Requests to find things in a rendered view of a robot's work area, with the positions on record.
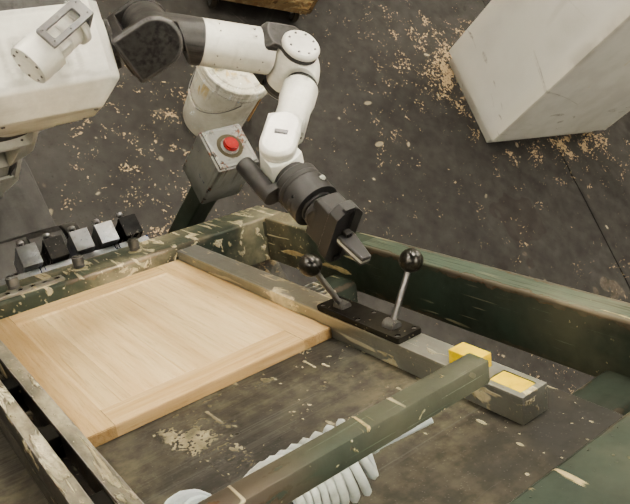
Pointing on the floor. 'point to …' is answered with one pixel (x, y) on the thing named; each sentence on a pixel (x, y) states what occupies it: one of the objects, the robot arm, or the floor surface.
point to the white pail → (220, 99)
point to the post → (191, 212)
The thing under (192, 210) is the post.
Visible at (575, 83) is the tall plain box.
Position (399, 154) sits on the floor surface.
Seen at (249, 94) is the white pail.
